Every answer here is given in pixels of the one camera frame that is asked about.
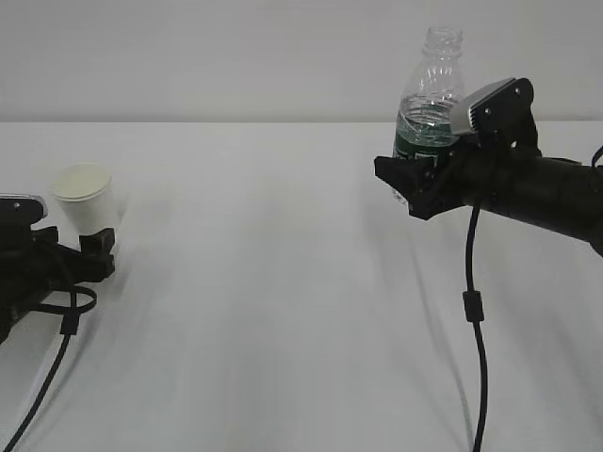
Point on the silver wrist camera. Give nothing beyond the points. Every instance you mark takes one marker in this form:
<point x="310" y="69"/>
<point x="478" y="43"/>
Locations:
<point x="18" y="213"/>
<point x="496" y="119"/>

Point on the white paper cup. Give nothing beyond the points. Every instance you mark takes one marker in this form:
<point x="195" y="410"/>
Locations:
<point x="85" y="194"/>

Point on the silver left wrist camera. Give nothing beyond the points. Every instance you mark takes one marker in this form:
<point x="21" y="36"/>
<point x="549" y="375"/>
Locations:
<point x="18" y="213"/>

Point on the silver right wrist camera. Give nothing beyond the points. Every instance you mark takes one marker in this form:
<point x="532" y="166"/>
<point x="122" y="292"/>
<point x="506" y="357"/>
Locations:
<point x="496" y="119"/>

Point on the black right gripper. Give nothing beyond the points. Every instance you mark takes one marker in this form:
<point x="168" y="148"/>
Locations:
<point x="510" y="181"/>

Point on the clear green-label water bottle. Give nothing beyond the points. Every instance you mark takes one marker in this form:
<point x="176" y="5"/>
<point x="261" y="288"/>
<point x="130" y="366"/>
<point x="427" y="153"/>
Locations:
<point x="434" y="88"/>

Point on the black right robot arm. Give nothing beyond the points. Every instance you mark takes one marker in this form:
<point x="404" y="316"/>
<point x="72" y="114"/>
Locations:
<point x="555" y="194"/>

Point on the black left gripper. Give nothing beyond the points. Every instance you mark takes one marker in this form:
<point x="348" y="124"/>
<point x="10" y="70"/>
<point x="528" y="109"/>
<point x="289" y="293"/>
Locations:
<point x="37" y="266"/>

